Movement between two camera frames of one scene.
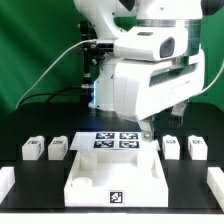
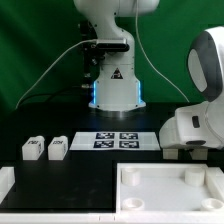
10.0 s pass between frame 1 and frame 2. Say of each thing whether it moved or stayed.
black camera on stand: stayed
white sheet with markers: stayed
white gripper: moved
